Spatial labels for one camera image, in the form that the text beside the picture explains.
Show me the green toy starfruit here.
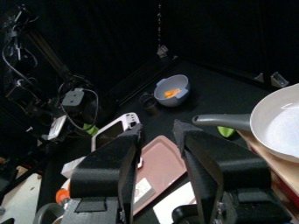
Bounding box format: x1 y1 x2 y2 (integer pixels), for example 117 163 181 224
216 125 237 138

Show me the green toy piece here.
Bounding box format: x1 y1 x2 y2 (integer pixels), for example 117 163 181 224
82 123 100 137

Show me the white frying pan grey handle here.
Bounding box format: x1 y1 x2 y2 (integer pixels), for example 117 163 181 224
190 83 299 164

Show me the white toy handheld console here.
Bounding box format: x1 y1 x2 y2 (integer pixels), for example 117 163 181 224
89 112 140 153

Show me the metal corner bracket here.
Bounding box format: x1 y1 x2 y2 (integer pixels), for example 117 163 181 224
269 71 289 88

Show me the orange toy food piece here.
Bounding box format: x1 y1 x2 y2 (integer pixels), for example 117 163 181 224
162 87 182 99

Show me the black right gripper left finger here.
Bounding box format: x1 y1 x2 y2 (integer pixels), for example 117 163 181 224
69 122 145 224

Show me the white paper sheet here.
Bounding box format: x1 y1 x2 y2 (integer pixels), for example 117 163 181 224
152 181 197 224

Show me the grey-blue bowl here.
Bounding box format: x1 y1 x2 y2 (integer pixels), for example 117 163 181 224
153 73 192 108

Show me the white box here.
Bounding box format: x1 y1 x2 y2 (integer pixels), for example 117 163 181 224
60 156 88 179

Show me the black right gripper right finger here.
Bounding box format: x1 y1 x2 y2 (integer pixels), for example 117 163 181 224
172 119 272 224

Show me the wooden cutting board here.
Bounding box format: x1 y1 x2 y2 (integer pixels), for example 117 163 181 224
235 129 299 200

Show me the small dark cup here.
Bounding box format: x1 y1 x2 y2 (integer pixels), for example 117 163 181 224
138 92 160 116

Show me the pink plastic tray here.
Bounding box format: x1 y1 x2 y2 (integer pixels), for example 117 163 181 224
132 135 188 216

